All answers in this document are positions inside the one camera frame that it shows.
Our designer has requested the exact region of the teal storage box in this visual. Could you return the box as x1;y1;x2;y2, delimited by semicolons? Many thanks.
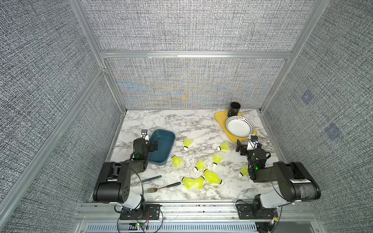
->
148;129;175;166

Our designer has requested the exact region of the yellow shuttlecock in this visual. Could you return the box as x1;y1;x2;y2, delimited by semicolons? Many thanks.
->
172;155;183;168
193;176;205;190
217;142;230;151
183;138;193;151
204;169;223;185
181;177;195;190
213;154;223;167
194;159;207;171

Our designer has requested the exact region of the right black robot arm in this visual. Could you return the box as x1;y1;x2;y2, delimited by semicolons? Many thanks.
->
236;139;321;219

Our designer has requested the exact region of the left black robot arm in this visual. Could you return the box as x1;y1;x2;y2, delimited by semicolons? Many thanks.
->
92;138;158;210

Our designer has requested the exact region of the white patterned bowl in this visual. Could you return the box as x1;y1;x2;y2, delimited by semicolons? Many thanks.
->
225;116;254;137

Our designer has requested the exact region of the yellow shuttlecock right edge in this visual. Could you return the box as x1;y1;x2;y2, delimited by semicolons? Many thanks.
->
239;165;249;177

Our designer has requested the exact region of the teal pen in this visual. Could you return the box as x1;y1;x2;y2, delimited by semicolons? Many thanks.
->
142;175;162;183

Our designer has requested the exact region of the yellow tray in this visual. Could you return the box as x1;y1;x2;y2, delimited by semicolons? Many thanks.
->
214;110;258;143

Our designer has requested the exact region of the black cup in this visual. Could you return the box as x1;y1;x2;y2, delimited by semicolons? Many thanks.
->
227;102;241;117

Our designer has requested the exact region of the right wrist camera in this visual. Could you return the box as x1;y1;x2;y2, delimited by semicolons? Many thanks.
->
247;135;262;150

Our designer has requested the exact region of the black handled fork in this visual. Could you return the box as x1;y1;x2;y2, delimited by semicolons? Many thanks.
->
146;182;181;193

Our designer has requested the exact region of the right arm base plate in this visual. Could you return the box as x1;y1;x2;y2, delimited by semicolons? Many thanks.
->
236;202;278;220

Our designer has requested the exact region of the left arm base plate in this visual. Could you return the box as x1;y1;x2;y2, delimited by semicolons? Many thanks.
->
119;204;161;220

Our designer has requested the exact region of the aluminium front rail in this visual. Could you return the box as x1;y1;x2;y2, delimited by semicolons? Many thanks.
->
75;200;322;225

